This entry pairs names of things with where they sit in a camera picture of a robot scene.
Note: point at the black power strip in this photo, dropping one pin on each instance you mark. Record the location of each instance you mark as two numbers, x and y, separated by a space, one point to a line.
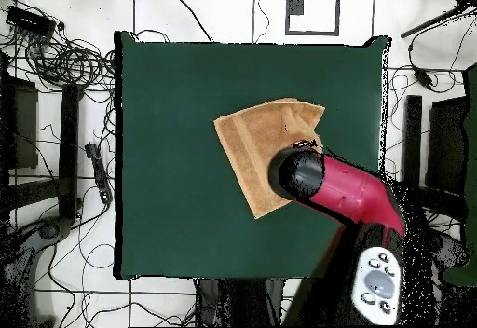
98 171

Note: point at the dark curved stand foot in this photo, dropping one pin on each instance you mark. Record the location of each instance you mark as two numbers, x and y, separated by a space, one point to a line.
48 229
452 249

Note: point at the black upright frame beam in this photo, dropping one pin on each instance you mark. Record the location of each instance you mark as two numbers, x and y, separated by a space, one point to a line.
69 149
413 138

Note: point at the dark green table cloth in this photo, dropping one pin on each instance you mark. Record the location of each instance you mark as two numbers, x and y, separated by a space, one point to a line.
167 119

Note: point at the green cloth sheet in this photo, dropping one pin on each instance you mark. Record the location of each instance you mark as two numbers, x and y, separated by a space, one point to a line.
471 156

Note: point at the tan terry towel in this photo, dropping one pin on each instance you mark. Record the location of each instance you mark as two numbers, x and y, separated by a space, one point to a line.
253 138

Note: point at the dark floor tape frame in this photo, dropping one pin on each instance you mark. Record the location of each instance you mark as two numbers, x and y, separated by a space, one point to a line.
313 33

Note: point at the black cabinet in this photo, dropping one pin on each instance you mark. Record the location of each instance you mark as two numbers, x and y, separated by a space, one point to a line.
22 126
447 145

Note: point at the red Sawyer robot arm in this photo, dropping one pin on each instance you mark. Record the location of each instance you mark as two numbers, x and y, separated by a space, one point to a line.
346 190

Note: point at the black power adapter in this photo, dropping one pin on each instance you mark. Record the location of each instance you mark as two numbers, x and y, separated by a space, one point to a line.
423 77

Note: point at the grey floor plate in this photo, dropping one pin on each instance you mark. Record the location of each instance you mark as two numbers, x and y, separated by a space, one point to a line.
296 4

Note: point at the black network switch box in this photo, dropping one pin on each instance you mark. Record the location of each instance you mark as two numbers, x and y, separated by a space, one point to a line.
29 20

